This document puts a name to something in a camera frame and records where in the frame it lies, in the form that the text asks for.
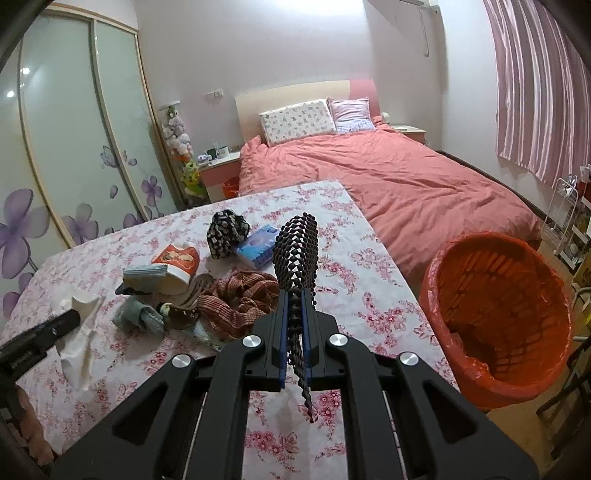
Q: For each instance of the hanging plush toys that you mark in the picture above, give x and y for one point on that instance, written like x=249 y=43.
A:
x=181 y=147

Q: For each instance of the pink floral tablecloth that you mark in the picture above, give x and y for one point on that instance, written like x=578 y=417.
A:
x=364 y=295

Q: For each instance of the person's left hand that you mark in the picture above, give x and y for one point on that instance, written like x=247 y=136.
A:
x=33 y=424

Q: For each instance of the pink pillow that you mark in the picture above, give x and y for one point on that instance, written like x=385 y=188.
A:
x=351 y=113

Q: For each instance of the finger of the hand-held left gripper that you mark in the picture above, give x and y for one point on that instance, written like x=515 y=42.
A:
x=41 y=334

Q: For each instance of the grey folded paper stack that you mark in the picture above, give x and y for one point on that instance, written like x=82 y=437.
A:
x=143 y=274

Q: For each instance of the white floral pillow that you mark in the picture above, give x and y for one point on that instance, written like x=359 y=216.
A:
x=298 y=121

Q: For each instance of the black daisy print scrunchie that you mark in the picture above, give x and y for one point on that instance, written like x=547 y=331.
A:
x=226 y=233

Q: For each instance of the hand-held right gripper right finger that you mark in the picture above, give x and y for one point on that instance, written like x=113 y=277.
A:
x=310 y=323

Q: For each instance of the red white paper cup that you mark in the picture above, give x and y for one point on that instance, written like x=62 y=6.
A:
x=178 y=258

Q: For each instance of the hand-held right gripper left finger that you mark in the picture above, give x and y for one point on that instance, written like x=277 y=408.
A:
x=283 y=325

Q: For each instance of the orange trash bin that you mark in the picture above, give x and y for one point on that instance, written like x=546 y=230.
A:
x=503 y=318

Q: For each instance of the white wall pipe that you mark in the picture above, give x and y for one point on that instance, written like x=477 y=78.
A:
x=423 y=27

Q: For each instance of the grey blue cloth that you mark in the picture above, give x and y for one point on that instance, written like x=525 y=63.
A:
x=134 y=316

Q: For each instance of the wardrobe with flower doors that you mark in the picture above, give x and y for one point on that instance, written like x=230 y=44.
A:
x=69 y=152

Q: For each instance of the blue tissue packet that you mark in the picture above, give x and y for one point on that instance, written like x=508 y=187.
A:
x=258 y=247

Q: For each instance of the white wall socket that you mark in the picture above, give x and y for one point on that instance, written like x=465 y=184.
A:
x=215 y=93

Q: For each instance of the brown striped cloth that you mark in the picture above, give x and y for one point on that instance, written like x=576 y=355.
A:
x=240 y=300

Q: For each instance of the pink white nightstand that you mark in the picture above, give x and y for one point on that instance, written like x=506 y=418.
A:
x=219 y=173
x=411 y=131

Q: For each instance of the pink striped curtain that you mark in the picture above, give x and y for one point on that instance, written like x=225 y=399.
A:
x=540 y=92

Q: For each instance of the black studded strip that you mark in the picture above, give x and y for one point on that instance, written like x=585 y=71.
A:
x=295 y=249

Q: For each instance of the small orange bag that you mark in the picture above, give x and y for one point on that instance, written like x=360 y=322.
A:
x=230 y=188

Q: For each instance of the bed with pink duvet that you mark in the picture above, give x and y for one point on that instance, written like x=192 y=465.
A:
x=397 y=184

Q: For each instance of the cream pink headboard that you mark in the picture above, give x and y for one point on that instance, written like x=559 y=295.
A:
x=286 y=94

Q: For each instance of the white tissue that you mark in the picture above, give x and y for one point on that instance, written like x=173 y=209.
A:
x=83 y=337

